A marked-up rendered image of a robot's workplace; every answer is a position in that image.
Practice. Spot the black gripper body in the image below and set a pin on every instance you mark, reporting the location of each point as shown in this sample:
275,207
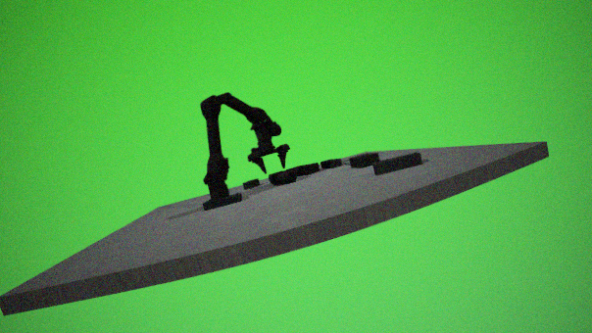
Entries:
267,148

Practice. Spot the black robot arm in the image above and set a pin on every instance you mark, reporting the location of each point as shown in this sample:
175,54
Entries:
217,166

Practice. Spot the dark grey controller unit with green rocker switches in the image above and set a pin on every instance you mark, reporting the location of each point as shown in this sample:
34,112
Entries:
283,177

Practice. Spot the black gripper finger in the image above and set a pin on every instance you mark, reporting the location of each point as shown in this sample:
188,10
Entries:
282,157
260,163

